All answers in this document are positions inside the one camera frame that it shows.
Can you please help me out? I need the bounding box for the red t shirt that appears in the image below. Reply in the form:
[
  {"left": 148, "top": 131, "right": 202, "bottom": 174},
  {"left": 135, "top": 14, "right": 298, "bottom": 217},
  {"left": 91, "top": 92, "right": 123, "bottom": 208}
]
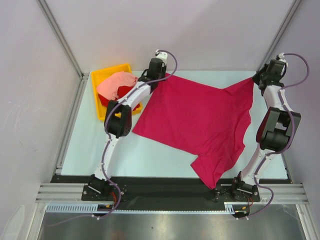
[{"left": 98, "top": 86, "right": 143, "bottom": 111}]

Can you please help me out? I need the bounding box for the white slotted cable duct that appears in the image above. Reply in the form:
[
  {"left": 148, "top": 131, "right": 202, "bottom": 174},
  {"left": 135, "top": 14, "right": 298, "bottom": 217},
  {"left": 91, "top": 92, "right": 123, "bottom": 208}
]
[{"left": 46, "top": 202, "right": 251, "bottom": 215}]

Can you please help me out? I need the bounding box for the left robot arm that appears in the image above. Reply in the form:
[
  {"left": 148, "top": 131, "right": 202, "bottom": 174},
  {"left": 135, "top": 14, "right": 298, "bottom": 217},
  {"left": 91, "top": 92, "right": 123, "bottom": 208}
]
[{"left": 88, "top": 51, "right": 168, "bottom": 200}]

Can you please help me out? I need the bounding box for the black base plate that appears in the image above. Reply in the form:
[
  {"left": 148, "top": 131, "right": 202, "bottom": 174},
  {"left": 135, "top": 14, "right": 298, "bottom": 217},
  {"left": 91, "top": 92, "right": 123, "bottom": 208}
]
[{"left": 49, "top": 175, "right": 292, "bottom": 211}]

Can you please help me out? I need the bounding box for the magenta t shirt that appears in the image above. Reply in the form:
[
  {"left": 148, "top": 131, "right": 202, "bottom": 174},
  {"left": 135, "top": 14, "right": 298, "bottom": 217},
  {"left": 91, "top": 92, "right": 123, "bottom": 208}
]
[{"left": 133, "top": 75, "right": 254, "bottom": 189}]

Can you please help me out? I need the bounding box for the light pink t shirt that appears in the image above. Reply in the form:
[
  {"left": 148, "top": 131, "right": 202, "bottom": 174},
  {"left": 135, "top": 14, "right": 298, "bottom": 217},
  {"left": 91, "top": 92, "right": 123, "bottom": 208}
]
[{"left": 96, "top": 71, "right": 138, "bottom": 100}]

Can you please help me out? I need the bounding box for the yellow plastic bin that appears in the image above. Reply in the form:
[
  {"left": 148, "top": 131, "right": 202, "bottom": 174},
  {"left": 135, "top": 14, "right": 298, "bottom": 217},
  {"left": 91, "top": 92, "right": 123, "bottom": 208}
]
[{"left": 91, "top": 63, "right": 143, "bottom": 122}]

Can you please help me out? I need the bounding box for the left aluminium frame post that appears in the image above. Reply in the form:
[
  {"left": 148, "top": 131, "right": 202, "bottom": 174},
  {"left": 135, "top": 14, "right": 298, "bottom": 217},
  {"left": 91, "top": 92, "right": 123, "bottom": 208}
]
[{"left": 36, "top": 0, "right": 90, "bottom": 81}]

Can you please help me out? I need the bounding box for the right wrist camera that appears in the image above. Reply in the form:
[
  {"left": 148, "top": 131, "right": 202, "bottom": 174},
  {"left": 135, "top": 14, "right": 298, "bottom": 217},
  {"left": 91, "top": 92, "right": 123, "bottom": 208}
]
[{"left": 276, "top": 52, "right": 288, "bottom": 67}]

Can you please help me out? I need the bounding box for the aluminium frame post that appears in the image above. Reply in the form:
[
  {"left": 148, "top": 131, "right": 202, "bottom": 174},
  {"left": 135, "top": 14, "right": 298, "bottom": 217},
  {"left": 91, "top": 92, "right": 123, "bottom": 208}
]
[
  {"left": 36, "top": 0, "right": 90, "bottom": 81},
  {"left": 256, "top": 0, "right": 304, "bottom": 71}
]

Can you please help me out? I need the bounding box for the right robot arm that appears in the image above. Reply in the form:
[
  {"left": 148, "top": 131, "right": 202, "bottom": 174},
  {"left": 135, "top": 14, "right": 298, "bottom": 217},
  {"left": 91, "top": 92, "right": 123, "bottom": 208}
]
[{"left": 230, "top": 57, "right": 301, "bottom": 202}]

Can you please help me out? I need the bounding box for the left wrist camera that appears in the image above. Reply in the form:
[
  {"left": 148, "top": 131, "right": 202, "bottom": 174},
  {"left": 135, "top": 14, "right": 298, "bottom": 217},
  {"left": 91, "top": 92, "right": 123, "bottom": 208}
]
[{"left": 155, "top": 49, "right": 168, "bottom": 63}]

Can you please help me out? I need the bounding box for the right aluminium frame post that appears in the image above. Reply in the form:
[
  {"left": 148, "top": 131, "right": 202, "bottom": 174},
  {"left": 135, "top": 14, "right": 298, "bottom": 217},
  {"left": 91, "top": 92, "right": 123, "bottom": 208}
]
[{"left": 256, "top": 0, "right": 304, "bottom": 71}]

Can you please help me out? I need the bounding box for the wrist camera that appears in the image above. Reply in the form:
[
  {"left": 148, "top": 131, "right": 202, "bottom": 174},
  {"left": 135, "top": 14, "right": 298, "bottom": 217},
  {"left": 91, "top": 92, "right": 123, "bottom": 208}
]
[
  {"left": 155, "top": 49, "right": 168, "bottom": 63},
  {"left": 276, "top": 52, "right": 288, "bottom": 67}
]

